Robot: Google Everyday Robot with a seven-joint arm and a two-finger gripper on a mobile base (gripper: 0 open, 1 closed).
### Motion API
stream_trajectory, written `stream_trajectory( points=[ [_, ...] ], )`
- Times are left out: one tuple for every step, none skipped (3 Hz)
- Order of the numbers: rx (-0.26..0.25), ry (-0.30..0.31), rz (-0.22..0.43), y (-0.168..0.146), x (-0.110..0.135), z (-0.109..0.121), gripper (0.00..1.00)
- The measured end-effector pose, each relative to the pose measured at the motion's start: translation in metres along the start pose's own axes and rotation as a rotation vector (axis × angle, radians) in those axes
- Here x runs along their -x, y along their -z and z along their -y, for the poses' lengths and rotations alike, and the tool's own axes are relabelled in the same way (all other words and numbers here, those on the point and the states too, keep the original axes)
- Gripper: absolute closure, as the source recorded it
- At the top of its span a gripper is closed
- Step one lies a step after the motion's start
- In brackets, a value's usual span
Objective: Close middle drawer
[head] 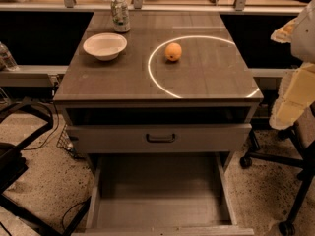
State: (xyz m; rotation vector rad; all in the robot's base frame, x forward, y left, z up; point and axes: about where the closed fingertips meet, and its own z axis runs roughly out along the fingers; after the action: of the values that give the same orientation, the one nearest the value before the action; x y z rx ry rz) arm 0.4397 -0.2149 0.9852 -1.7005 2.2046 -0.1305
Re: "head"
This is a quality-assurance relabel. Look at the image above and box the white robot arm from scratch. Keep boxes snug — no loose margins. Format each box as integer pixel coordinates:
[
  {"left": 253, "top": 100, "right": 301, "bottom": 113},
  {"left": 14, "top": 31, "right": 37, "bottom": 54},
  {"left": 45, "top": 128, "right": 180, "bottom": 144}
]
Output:
[{"left": 269, "top": 0, "right": 315, "bottom": 130}]

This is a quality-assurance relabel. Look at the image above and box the grey drawer cabinet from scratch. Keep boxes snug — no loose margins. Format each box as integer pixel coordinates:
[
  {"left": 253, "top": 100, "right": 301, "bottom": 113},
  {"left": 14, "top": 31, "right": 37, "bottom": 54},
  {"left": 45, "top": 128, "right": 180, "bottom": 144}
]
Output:
[{"left": 53, "top": 10, "right": 265, "bottom": 169}]

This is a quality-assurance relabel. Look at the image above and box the orange fruit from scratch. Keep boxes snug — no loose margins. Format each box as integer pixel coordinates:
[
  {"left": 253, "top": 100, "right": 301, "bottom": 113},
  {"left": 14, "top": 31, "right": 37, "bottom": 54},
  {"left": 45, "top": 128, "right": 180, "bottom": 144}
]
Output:
[{"left": 164, "top": 42, "right": 182, "bottom": 62}]

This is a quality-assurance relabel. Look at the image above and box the white bowl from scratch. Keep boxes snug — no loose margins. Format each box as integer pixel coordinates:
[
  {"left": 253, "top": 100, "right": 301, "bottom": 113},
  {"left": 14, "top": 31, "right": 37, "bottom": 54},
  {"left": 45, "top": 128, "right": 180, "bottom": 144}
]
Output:
[{"left": 83, "top": 33, "right": 127, "bottom": 61}]

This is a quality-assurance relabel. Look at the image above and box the green white soda can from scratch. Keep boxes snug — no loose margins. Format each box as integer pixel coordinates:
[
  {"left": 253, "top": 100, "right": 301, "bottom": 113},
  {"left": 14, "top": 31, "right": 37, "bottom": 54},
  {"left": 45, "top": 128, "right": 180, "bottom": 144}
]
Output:
[{"left": 111, "top": 0, "right": 131, "bottom": 33}]

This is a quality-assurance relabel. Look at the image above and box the black chair left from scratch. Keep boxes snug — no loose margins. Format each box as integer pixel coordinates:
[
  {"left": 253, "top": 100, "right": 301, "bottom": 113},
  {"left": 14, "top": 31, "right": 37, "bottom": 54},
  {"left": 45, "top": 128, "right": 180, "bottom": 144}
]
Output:
[{"left": 0, "top": 97, "right": 91, "bottom": 236}]

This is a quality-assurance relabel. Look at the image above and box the black office chair right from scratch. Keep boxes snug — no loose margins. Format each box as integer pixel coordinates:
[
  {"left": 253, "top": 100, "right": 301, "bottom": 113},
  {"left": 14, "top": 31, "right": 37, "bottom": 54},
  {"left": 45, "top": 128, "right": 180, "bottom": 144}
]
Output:
[{"left": 239, "top": 101, "right": 315, "bottom": 236}]

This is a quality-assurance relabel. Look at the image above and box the plastic water bottle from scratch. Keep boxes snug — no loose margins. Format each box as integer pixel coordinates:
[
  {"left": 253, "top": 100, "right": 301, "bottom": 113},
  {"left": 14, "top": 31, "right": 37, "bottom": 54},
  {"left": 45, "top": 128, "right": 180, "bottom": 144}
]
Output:
[{"left": 0, "top": 42, "right": 19, "bottom": 71}]

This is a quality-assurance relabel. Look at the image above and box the top drawer with handle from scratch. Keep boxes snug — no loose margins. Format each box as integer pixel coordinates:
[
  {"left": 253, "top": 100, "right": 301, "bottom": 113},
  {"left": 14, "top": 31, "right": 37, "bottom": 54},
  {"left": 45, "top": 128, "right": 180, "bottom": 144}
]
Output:
[{"left": 67, "top": 124, "right": 251, "bottom": 154}]

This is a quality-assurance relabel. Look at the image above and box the wire basket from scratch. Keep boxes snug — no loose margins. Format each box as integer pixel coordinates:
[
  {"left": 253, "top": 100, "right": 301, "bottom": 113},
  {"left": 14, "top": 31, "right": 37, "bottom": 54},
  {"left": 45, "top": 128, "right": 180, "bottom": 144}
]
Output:
[{"left": 56, "top": 125, "right": 80, "bottom": 159}]

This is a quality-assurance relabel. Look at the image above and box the black floor cable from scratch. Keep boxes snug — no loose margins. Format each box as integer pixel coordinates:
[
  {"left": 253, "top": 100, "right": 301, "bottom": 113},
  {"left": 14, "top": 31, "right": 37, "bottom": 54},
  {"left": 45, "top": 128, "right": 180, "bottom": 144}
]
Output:
[{"left": 60, "top": 197, "right": 92, "bottom": 232}]

